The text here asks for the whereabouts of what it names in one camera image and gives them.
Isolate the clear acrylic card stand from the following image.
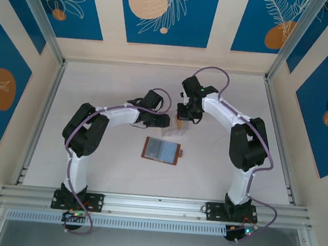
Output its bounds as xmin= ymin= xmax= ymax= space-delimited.
xmin=160 ymin=118 xmax=190 ymax=140

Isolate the brown leather card holder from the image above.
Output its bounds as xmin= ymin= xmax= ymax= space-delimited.
xmin=140 ymin=135 xmax=186 ymax=167

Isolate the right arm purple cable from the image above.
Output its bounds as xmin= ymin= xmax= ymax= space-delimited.
xmin=175 ymin=64 xmax=292 ymax=246

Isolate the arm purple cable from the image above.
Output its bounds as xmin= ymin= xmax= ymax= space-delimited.
xmin=56 ymin=79 xmax=174 ymax=243
xmin=175 ymin=64 xmax=292 ymax=246

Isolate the blue floral wall panel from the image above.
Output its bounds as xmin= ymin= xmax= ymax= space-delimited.
xmin=230 ymin=0 xmax=312 ymax=58
xmin=0 ymin=0 xmax=51 ymax=56
xmin=288 ymin=24 xmax=328 ymax=180
xmin=24 ymin=0 xmax=107 ymax=43
xmin=285 ymin=0 xmax=328 ymax=78
xmin=0 ymin=8 xmax=39 ymax=158
xmin=115 ymin=0 xmax=222 ymax=52

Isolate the aluminium side rail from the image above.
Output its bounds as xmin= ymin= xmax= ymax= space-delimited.
xmin=14 ymin=56 xmax=68 ymax=189
xmin=252 ymin=75 xmax=308 ymax=207

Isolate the aluminium front rail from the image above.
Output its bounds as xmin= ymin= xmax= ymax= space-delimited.
xmin=0 ymin=177 xmax=317 ymax=237

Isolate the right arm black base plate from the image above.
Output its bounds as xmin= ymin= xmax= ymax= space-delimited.
xmin=204 ymin=201 xmax=260 ymax=226

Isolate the grey slotted cable duct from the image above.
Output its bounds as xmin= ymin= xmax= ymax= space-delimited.
xmin=5 ymin=204 xmax=228 ymax=241

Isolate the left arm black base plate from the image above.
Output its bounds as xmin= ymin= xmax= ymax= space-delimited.
xmin=50 ymin=189 xmax=105 ymax=214

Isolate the aluminium upright post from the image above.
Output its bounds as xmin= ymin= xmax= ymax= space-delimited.
xmin=5 ymin=0 xmax=72 ymax=66
xmin=266 ymin=0 xmax=324 ymax=86

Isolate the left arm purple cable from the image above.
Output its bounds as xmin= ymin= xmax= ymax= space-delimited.
xmin=56 ymin=79 xmax=174 ymax=243

